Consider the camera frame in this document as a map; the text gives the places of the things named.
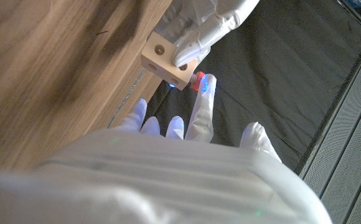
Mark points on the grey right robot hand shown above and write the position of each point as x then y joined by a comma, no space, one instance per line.
152,180

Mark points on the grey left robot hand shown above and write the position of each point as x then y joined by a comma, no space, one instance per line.
205,31

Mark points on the wooden block with holes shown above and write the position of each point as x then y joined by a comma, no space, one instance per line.
168,60

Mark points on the wooden screw with red head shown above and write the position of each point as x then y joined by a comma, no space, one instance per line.
196,81

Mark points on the grey tape outline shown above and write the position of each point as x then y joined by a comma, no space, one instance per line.
126,99

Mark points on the black backdrop curtain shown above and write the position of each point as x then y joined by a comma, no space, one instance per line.
277,77

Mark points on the black backdrop stand pole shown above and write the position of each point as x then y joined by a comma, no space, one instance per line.
359,15

